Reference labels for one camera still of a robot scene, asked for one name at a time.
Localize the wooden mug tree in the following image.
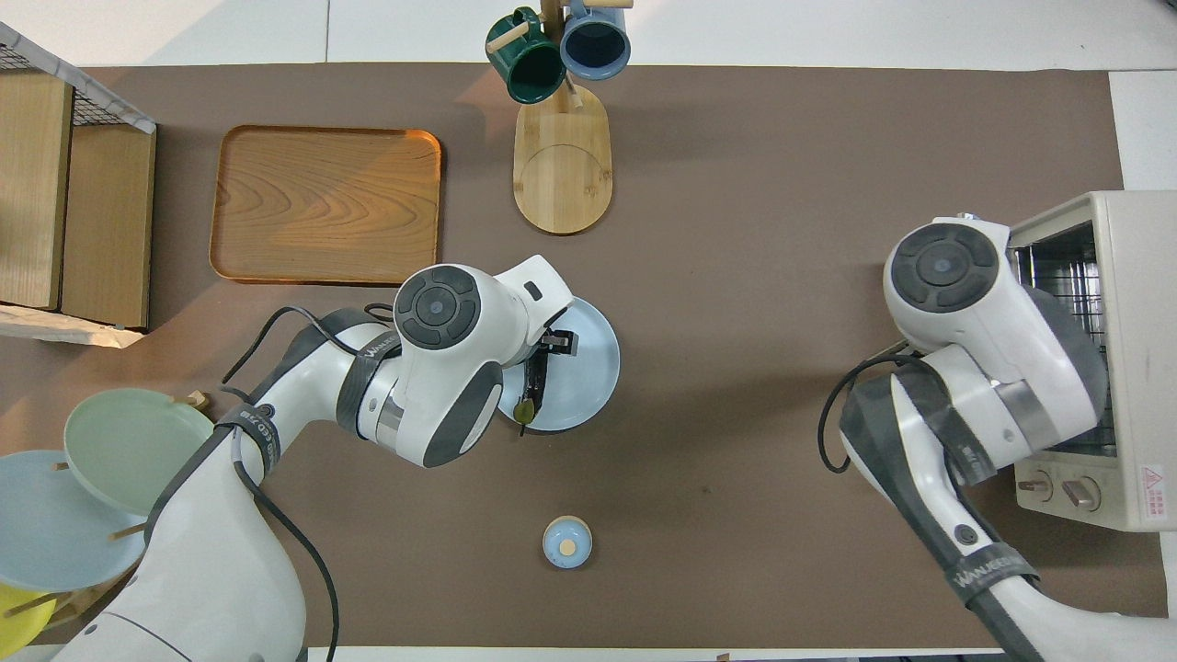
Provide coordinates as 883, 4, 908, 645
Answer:
486, 0, 635, 236

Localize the brown table mat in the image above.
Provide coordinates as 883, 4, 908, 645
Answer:
0, 62, 1171, 650

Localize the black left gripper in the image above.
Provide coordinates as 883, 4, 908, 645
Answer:
529, 325, 583, 372

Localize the small blue bell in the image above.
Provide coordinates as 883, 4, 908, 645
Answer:
542, 515, 594, 570

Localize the pale green plate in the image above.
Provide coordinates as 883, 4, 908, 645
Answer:
63, 387, 218, 517

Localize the blue mug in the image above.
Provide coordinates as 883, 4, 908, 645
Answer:
559, 0, 633, 82

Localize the dark purple eggplant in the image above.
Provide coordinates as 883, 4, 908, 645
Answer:
512, 352, 554, 437

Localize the black wire basket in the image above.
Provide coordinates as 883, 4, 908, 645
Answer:
0, 20, 158, 136

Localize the white toaster oven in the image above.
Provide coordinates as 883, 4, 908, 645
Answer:
1006, 190, 1177, 533

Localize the light blue serving plate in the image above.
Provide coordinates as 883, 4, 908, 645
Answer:
497, 295, 622, 434

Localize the wooden serving tray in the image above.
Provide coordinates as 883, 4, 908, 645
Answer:
209, 124, 444, 285

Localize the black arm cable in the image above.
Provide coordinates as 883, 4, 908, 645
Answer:
220, 302, 398, 662
817, 353, 922, 475

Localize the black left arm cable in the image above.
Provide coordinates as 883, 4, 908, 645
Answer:
220, 302, 398, 662

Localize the wooden plate rack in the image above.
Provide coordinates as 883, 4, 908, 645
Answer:
0, 390, 209, 645

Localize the light blue racked plate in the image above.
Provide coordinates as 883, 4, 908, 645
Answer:
0, 450, 150, 593

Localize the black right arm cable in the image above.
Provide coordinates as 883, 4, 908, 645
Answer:
817, 353, 922, 475

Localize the dark green mug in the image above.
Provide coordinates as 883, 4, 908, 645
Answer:
485, 6, 567, 105

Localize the yellow plate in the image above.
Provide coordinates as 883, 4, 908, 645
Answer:
0, 583, 58, 659

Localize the wooden stepped shelf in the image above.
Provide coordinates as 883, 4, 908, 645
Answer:
0, 71, 158, 331

